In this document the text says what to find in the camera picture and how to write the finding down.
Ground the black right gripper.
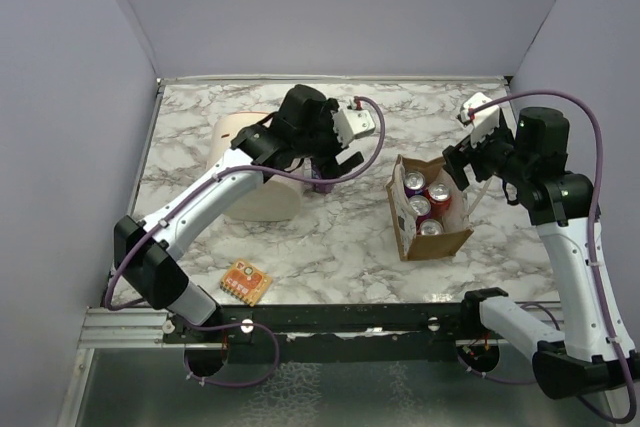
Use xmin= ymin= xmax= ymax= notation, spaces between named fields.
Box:
xmin=443 ymin=116 xmax=532 ymax=189

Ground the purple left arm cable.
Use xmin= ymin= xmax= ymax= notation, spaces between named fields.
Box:
xmin=103 ymin=95 xmax=386 ymax=388

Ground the purple soda can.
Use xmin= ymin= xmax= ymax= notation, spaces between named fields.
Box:
xmin=310 ymin=161 xmax=335 ymax=194
xmin=408 ymin=195 xmax=432 ymax=223

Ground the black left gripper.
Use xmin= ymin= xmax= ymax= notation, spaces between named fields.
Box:
xmin=294 ymin=100 xmax=364 ymax=183

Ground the aluminium frame rail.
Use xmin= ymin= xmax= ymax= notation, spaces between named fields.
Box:
xmin=79 ymin=300 xmax=609 ymax=348

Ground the purple soda can carried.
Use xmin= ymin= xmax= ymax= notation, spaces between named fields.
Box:
xmin=403 ymin=171 xmax=426 ymax=198

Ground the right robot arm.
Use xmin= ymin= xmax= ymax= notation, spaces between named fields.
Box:
xmin=443 ymin=106 xmax=639 ymax=399

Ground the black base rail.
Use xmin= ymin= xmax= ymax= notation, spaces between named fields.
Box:
xmin=163 ymin=302 xmax=498 ymax=364

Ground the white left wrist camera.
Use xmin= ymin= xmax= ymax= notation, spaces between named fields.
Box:
xmin=332 ymin=100 xmax=376 ymax=148

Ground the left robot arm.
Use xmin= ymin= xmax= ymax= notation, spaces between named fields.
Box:
xmin=112 ymin=85 xmax=384 ymax=342

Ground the orange snack packet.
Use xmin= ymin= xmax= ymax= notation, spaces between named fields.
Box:
xmin=219 ymin=259 xmax=272 ymax=306

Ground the white cylindrical bucket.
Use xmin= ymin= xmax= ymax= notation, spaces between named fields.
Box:
xmin=206 ymin=111 xmax=303 ymax=222

